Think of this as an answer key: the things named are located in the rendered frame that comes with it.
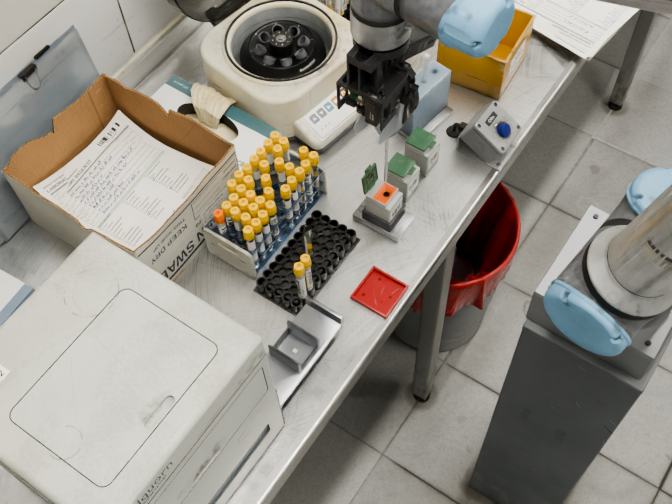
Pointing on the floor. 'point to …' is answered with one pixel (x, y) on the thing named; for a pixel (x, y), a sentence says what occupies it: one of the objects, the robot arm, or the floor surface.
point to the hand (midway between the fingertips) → (387, 126)
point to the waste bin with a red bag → (495, 232)
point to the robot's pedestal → (552, 418)
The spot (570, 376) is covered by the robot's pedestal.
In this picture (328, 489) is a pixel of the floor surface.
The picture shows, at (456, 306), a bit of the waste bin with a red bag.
